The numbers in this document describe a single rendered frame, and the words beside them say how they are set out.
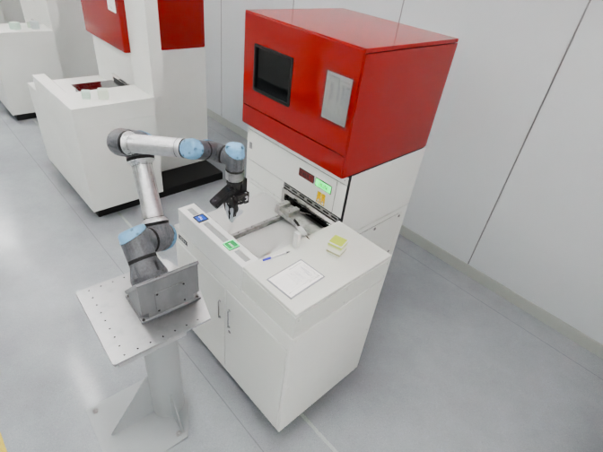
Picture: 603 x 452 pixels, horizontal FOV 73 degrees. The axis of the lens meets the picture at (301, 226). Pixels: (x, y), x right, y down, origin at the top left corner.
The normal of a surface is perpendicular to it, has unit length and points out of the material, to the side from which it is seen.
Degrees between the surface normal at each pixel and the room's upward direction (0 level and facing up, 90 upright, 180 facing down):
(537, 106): 90
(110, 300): 0
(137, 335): 0
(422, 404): 0
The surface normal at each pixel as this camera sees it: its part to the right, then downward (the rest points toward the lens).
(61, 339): 0.11, -0.80
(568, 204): -0.73, 0.33
